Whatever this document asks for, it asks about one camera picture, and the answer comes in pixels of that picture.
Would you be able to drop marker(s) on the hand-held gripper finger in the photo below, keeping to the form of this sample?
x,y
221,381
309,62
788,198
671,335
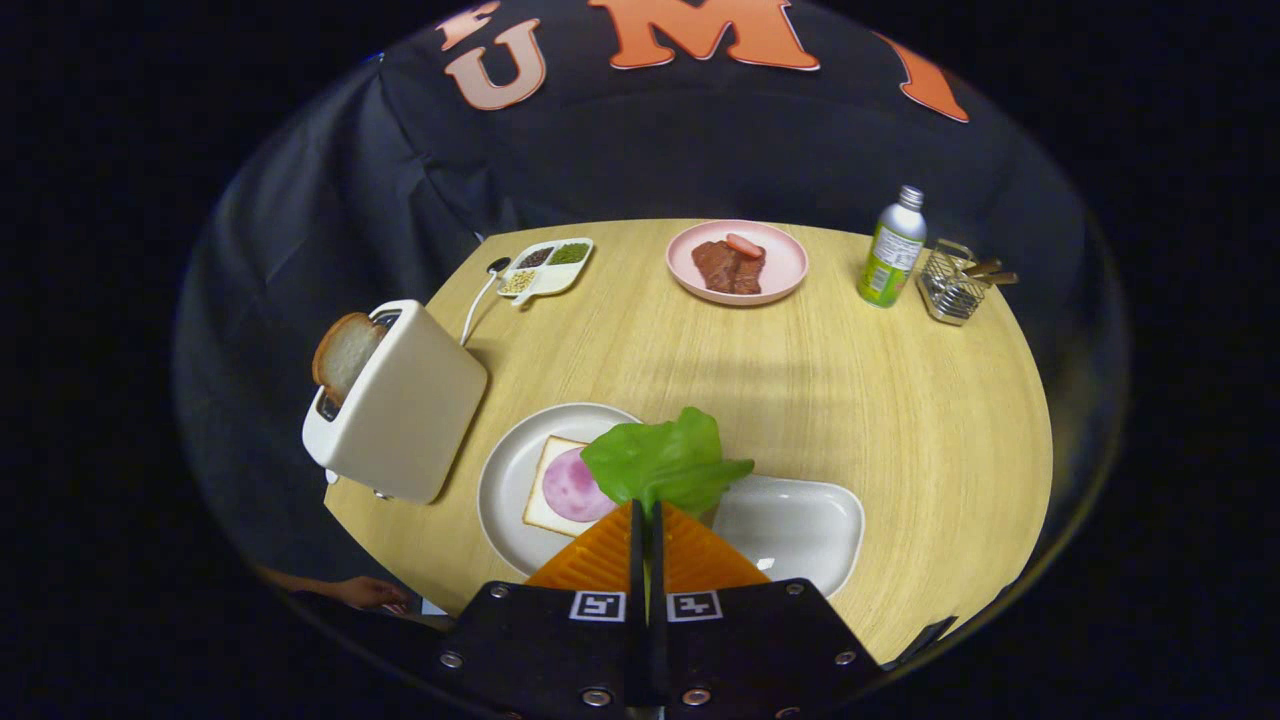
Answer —
x,y
637,560
657,560

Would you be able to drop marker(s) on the green lettuce leaf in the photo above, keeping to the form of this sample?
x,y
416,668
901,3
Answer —
x,y
660,465

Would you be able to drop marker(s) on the toasted bread slice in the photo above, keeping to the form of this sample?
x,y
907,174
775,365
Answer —
x,y
345,355

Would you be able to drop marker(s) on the pink ham slice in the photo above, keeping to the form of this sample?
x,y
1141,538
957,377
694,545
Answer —
x,y
570,490

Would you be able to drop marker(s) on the square white bread slice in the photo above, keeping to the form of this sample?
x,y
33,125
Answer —
x,y
540,512

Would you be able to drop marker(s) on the white oval dish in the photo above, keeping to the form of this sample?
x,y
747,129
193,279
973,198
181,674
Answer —
x,y
800,525

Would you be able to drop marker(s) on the white round plate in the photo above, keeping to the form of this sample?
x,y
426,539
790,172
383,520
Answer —
x,y
505,480

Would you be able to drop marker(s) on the white toaster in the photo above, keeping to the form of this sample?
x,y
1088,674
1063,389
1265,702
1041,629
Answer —
x,y
410,410

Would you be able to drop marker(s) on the white divided dish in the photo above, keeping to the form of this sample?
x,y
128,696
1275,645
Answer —
x,y
550,284

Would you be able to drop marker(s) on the brown meat piece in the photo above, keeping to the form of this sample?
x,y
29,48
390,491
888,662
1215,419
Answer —
x,y
720,268

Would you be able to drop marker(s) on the pile of yellow soybeans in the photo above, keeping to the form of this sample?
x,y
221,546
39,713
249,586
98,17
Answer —
x,y
517,282

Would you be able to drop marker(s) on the pile of green beans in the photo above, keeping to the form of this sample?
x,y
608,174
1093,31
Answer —
x,y
570,253

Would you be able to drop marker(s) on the pile of dark red beans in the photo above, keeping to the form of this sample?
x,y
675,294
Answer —
x,y
535,258

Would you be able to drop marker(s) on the pink plate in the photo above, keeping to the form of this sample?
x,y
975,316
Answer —
x,y
785,265

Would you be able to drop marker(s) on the pink sausage slice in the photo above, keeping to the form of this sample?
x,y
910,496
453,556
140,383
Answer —
x,y
745,245

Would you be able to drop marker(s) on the green label metal bottle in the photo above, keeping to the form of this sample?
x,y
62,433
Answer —
x,y
890,260

